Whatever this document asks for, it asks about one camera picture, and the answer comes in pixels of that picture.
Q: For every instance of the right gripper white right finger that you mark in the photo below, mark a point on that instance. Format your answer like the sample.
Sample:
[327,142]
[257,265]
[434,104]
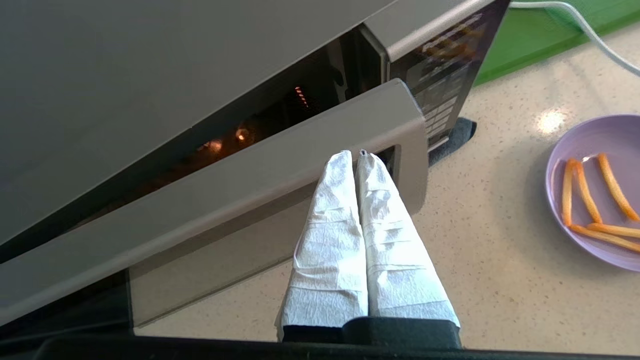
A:
[395,260]

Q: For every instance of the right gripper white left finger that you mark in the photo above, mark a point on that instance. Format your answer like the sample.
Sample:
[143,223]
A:
[330,250]

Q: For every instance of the purple plate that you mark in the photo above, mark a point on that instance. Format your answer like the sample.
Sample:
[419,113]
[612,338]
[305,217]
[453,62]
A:
[590,135]

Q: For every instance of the silver black microwave oven body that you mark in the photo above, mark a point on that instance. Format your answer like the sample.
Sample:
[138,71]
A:
[150,75]

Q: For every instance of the green cutting board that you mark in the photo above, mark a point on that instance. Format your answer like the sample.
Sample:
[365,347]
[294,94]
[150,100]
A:
[530,35]

